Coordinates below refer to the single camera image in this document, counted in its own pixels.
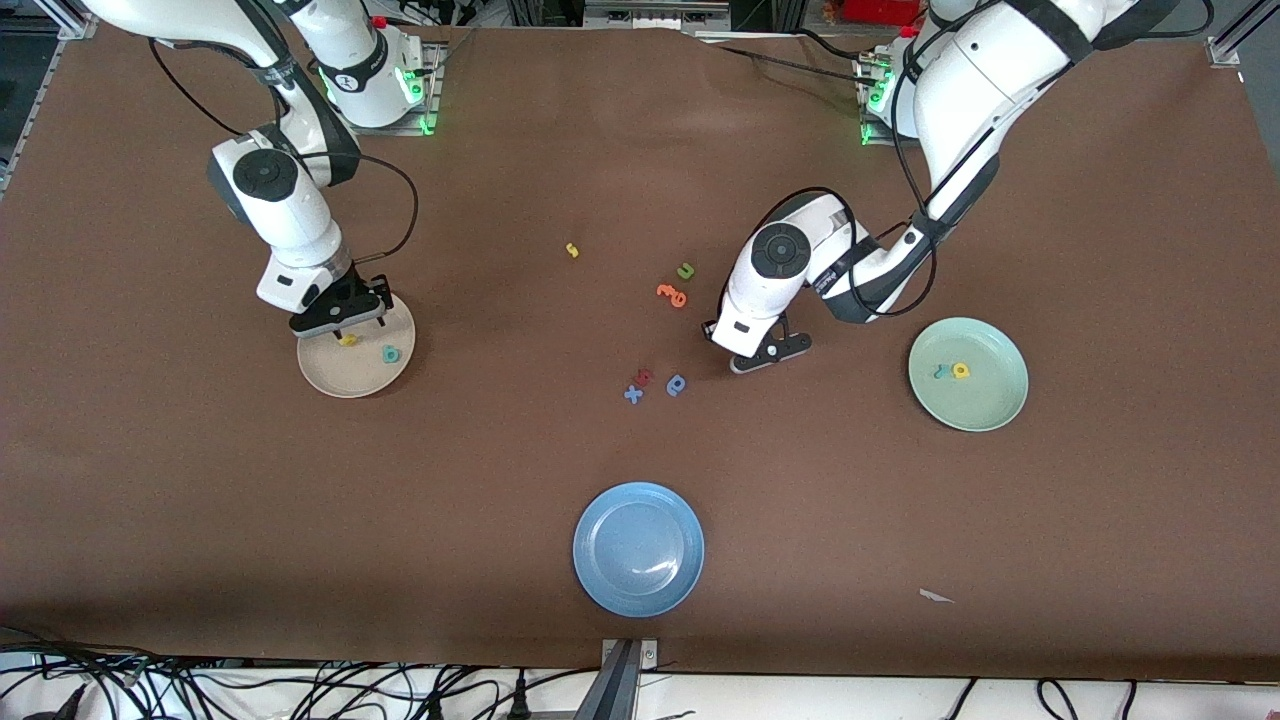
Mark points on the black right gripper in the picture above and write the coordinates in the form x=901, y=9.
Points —
x=360, y=291

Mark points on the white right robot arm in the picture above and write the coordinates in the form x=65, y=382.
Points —
x=280, y=210

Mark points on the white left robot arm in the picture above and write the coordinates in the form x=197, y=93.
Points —
x=970, y=90

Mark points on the beige plate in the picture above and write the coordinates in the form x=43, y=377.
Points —
x=340, y=375

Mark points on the blue letter a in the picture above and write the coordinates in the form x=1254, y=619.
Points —
x=675, y=387

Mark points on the blue plate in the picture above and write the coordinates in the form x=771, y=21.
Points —
x=638, y=550

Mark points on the brown table cover sheet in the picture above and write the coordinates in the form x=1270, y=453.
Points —
x=900, y=500

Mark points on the pale green plate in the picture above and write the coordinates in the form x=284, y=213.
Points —
x=985, y=400

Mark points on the grey power strip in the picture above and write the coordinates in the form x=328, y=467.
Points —
x=655, y=15

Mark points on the white paper scrap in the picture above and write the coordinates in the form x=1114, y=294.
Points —
x=935, y=596

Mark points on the red box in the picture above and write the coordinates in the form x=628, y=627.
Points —
x=880, y=10

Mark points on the aluminium table leg profile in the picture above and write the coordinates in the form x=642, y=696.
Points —
x=620, y=685

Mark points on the aluminium frame profile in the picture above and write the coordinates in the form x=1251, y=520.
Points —
x=75, y=25
x=1225, y=48

